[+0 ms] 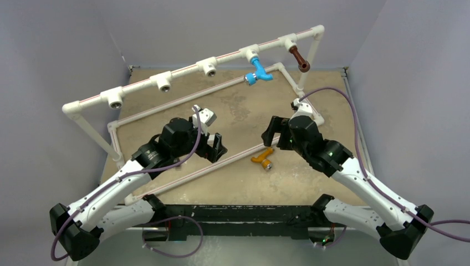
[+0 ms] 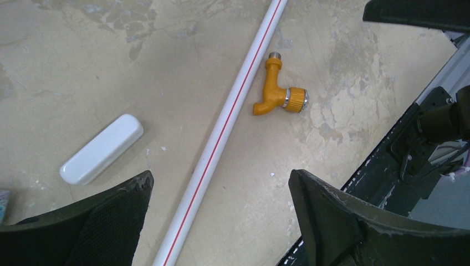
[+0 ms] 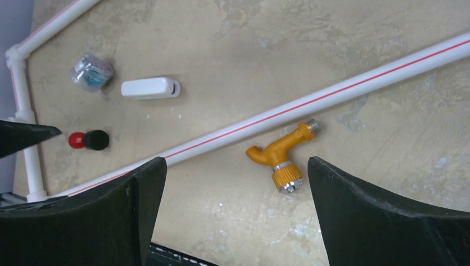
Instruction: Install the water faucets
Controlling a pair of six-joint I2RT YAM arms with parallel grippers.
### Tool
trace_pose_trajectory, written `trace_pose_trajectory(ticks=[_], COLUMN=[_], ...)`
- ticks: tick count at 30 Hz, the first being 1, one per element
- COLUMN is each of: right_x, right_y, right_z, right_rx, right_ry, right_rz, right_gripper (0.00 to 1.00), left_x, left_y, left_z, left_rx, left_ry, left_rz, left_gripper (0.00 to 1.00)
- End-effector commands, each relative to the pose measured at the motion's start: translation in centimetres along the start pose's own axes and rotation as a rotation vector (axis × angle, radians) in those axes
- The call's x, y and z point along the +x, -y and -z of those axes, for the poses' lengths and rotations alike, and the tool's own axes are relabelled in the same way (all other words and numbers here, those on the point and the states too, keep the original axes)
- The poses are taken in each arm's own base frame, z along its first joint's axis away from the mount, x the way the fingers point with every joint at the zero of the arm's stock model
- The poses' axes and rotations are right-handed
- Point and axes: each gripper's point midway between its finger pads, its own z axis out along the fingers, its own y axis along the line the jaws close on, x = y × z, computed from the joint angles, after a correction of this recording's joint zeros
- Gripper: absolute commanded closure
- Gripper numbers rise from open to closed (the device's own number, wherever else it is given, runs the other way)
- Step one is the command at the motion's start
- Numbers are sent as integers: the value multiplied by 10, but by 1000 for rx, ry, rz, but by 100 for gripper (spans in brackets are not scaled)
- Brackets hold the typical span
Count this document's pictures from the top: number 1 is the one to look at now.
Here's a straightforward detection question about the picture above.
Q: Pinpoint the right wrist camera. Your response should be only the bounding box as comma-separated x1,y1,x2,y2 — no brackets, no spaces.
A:
291,98,314,119

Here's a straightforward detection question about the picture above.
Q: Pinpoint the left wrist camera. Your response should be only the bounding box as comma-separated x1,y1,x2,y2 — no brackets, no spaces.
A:
192,105,217,131

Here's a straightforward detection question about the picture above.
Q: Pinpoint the white PVC pipe frame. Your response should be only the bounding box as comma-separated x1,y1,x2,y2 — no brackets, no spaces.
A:
62,24,326,206

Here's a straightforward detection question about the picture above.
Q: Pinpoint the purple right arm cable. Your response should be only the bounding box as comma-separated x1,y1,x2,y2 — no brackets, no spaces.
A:
298,86,470,244

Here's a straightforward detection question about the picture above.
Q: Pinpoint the brown water faucet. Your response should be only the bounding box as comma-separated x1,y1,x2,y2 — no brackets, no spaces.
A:
289,45,310,73

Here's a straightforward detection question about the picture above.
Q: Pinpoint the orange water faucet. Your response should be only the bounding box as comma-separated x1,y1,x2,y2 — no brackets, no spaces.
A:
251,147,274,171

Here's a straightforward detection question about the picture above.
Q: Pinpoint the blue water faucet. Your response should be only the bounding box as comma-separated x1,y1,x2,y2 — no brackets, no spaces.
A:
244,57,273,86

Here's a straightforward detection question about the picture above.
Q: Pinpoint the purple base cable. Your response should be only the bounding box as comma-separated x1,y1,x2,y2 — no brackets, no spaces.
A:
142,215,205,258

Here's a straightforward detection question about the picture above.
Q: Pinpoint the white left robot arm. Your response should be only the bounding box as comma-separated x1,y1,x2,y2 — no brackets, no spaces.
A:
49,109,227,261

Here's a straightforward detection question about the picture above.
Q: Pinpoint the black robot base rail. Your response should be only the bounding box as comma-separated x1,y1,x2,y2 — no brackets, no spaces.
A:
142,204,344,244

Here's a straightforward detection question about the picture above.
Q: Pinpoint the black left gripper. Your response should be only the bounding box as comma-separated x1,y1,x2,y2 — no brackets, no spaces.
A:
172,117,226,162

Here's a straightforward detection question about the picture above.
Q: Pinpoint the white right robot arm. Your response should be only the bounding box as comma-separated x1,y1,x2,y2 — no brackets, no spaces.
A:
261,115,434,260

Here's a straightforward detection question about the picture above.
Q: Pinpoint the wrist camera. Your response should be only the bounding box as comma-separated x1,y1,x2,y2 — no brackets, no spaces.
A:
192,105,217,131
291,98,314,119

